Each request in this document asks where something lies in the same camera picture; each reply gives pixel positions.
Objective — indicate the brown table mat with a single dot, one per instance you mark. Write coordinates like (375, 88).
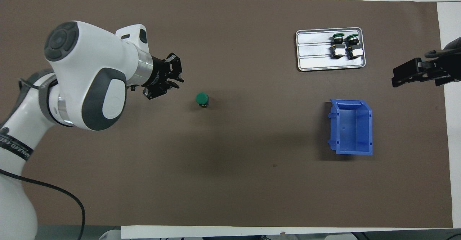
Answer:
(252, 161)

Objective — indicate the green push button switch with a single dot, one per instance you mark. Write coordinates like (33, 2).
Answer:
(353, 49)
(338, 49)
(202, 98)

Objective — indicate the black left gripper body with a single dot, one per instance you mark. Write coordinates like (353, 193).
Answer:
(157, 78)

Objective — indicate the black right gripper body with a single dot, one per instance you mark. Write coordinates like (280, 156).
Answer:
(450, 69)

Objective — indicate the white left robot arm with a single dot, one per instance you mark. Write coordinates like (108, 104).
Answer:
(90, 60)

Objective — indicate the silver metal tray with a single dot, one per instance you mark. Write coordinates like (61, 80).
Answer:
(306, 64)

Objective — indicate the blue plastic storage bin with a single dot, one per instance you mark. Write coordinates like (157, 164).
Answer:
(354, 132)

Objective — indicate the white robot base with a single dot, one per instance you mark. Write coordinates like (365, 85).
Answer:
(110, 235)
(342, 237)

